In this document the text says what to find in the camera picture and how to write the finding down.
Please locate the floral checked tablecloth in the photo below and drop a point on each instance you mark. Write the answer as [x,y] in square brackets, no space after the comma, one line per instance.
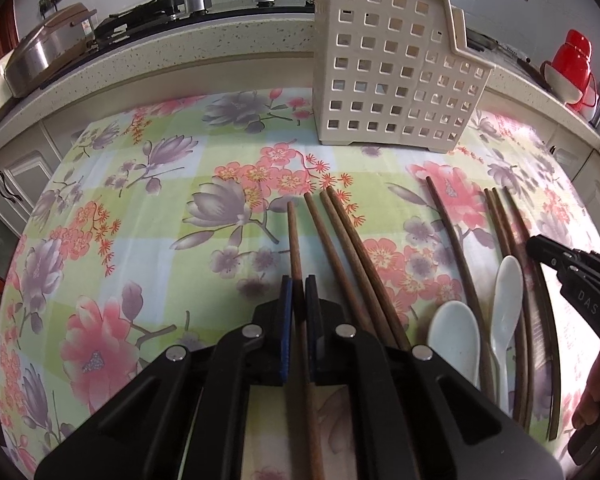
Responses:
[167,225]

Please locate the silver electric griddle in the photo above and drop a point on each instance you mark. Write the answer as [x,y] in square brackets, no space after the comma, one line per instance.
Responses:
[41,54]

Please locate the white bowl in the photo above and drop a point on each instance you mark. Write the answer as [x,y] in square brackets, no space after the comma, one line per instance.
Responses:
[564,90]

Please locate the person's right hand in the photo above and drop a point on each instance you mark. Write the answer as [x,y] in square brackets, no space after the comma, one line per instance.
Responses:
[588,409]

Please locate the white cabinet door left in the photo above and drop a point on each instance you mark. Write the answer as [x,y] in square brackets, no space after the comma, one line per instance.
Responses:
[22,181]

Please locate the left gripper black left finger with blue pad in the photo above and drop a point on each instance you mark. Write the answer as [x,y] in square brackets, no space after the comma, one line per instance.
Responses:
[184,416]

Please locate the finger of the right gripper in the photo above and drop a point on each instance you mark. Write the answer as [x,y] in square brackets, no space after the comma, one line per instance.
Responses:
[545,250]

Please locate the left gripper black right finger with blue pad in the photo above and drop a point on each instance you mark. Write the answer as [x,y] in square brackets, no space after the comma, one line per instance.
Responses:
[413,416]

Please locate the white ceramic soup spoon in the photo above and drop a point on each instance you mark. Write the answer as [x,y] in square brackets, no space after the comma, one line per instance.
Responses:
[453,333]
[504,320]

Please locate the red thermos jug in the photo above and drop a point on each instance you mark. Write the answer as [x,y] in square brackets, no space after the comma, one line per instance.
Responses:
[573,60]

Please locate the beige perforated utensil caddy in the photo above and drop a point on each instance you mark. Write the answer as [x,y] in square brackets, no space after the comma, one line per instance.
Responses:
[395,72]

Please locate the kitchen knife dark handle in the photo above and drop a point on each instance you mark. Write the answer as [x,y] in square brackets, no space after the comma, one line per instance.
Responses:
[504,55]

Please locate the black gas stove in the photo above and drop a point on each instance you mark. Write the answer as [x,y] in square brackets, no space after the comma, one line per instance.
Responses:
[155,16]

